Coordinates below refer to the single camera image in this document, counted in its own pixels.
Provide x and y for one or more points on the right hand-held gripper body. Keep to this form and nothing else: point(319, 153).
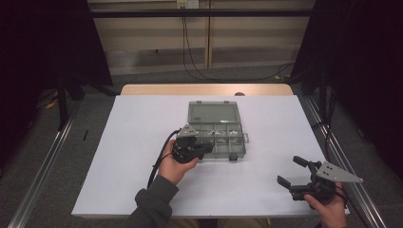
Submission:
point(329, 174)

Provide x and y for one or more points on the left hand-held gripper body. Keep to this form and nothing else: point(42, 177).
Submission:
point(187, 152)

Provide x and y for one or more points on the transparent grey compartment box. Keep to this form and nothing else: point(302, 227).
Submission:
point(218, 114)

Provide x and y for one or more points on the person's left hand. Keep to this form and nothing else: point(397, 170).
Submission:
point(172, 169)

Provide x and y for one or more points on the person's right hand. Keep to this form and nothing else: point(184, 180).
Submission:
point(332, 213)

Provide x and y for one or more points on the white table board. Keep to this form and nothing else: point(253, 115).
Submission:
point(142, 126)

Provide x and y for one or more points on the wooden table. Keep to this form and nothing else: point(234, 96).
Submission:
point(206, 89)

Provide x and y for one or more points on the small black floor object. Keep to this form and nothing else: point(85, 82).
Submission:
point(85, 135)

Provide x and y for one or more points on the black curtain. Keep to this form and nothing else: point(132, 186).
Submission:
point(38, 47)
point(364, 63)

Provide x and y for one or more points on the black metal stand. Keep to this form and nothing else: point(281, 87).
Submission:
point(62, 104)

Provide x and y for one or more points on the black crossbar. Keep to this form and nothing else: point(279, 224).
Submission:
point(202, 13)

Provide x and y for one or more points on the aluminium floor rail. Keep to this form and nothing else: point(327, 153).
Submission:
point(358, 190)
point(38, 186)

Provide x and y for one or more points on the white wall outlet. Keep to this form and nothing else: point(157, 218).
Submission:
point(187, 3)

